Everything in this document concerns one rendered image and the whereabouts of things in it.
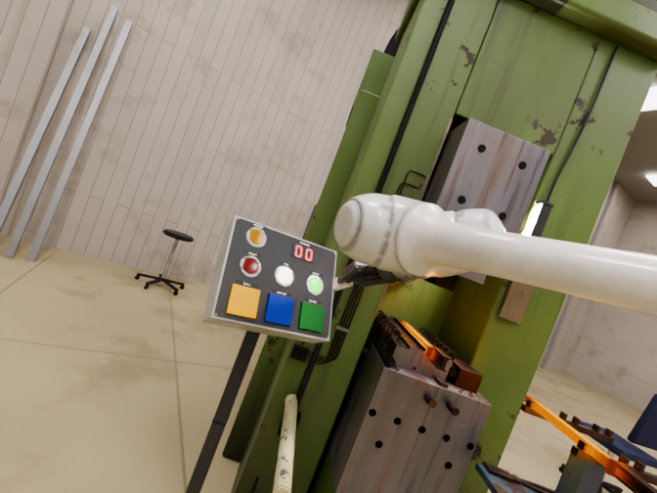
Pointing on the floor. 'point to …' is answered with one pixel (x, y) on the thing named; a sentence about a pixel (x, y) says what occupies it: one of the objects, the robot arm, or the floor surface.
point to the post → (223, 412)
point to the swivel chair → (645, 435)
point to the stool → (168, 261)
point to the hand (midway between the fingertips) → (342, 282)
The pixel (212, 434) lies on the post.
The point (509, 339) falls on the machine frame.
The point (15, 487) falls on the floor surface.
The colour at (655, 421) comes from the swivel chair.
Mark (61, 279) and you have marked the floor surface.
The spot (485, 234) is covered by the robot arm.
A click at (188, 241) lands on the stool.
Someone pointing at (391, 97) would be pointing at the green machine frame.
